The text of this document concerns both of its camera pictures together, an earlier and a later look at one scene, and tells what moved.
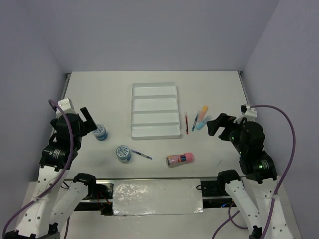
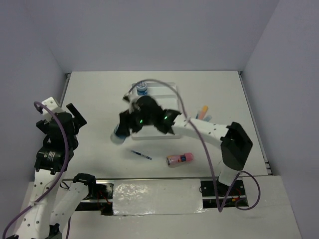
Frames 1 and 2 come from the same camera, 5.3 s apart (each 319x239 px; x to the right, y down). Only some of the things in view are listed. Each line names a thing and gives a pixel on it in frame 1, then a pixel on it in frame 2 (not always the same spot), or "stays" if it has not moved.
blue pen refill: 141,154 stays
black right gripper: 223,119 -> 127,120
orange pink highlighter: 203,112 stays
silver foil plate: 157,196 stays
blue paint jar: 100,133 -> 142,88
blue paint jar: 123,154 -> 117,139
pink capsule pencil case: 173,161 stays
